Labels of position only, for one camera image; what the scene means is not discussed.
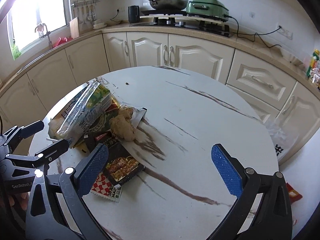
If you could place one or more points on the lower cream cabinets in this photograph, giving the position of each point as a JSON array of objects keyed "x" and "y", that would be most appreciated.
[{"x": 275, "y": 88}]

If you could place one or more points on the black gas stove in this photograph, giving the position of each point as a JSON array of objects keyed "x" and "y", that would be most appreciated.
[{"x": 183, "y": 20}]

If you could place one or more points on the wall power outlet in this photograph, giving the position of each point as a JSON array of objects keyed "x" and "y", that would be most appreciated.
[{"x": 285, "y": 32}]

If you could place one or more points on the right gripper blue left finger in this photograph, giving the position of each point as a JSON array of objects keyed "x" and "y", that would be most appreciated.
[{"x": 45, "y": 218}]

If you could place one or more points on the kitchen window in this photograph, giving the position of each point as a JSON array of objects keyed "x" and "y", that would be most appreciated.
[{"x": 25, "y": 15}]

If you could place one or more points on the wooden cutting board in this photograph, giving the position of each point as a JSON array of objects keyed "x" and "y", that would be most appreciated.
[{"x": 74, "y": 28}]

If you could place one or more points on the sink faucet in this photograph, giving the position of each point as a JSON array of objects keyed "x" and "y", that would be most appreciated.
[{"x": 42, "y": 29}]

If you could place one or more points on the green electric cooker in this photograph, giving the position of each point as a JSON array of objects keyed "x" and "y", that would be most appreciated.
[{"x": 208, "y": 9}]

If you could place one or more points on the condiment bottles group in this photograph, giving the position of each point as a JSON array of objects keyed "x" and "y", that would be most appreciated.
[{"x": 313, "y": 72}]

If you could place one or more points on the milk carton box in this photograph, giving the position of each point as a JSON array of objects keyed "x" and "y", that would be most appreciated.
[{"x": 80, "y": 113}]

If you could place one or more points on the stacked white bowls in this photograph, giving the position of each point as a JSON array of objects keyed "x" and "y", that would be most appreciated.
[{"x": 98, "y": 24}]

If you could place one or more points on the pink plastic bag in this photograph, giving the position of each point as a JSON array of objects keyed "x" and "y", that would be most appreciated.
[{"x": 283, "y": 138}]

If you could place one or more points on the red plastic basin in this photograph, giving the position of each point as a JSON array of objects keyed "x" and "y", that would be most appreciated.
[{"x": 61, "y": 40}]

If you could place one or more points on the red checkered snack packet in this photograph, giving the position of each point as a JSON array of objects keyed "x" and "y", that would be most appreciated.
[{"x": 102, "y": 187}]

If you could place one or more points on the round white marble table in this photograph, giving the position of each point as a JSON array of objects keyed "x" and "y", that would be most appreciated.
[{"x": 180, "y": 194}]

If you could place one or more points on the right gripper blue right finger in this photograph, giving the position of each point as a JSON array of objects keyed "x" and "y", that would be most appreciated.
[{"x": 262, "y": 209}]

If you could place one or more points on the black electric kettle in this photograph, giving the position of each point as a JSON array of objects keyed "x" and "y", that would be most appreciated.
[{"x": 133, "y": 14}]

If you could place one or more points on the black wok with lid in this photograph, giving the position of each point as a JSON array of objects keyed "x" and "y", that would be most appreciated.
[{"x": 168, "y": 4}]

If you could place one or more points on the hanging utensil rail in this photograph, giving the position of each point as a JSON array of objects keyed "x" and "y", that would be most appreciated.
[{"x": 85, "y": 10}]

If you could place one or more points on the green dish soap bottle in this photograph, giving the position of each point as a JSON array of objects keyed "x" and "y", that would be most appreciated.
[{"x": 16, "y": 53}]

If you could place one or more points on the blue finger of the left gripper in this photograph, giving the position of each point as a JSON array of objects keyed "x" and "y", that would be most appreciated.
[
  {"x": 51, "y": 153},
  {"x": 27, "y": 129}
]

